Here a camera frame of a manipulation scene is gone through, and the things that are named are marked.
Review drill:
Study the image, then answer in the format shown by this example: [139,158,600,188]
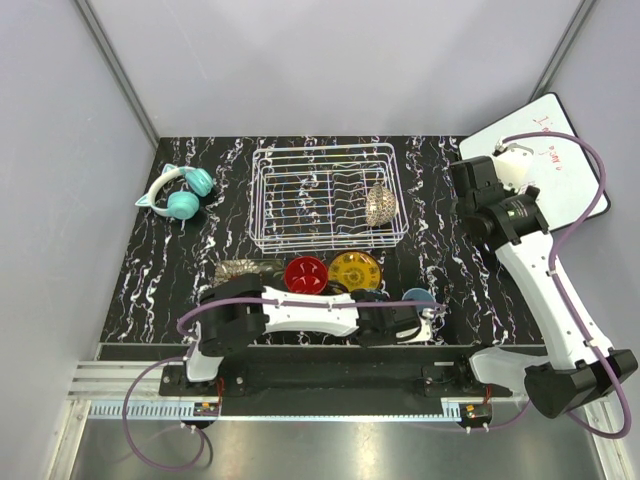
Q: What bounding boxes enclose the yellow patterned plate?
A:
[328,251,382,292]

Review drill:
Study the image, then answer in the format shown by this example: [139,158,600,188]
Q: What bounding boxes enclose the red interior mug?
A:
[284,256,329,295]

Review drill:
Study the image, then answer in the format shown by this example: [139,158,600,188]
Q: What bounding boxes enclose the black floral square plate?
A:
[213,259,284,287]

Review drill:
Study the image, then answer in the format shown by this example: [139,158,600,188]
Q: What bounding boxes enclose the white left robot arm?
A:
[178,273,436,396]

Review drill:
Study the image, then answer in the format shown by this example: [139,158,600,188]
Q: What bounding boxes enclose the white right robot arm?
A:
[450,157,638,418]

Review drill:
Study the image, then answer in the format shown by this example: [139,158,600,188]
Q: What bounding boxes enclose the light blue cup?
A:
[402,287,436,303]

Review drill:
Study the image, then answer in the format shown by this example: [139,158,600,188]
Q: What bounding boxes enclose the white dry-erase board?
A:
[459,93,598,232]

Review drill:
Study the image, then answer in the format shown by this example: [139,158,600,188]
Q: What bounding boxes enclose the brown patterned bowl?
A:
[365,184,398,227]

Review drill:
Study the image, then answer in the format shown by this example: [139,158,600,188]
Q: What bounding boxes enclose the teal cat-ear headphones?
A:
[135,163,215,221]

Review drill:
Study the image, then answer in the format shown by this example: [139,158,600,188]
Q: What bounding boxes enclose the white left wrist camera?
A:
[412,307,439,342]

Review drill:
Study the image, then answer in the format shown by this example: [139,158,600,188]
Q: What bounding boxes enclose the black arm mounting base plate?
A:
[158,342,514,417]

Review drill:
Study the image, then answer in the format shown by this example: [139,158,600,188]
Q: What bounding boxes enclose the white wire dish rack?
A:
[248,143,409,254]

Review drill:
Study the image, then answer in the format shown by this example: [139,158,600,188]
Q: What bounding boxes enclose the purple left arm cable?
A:
[120,294,447,474]

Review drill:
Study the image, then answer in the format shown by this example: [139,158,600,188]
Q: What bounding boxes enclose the aluminium front rail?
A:
[68,362,525,423]

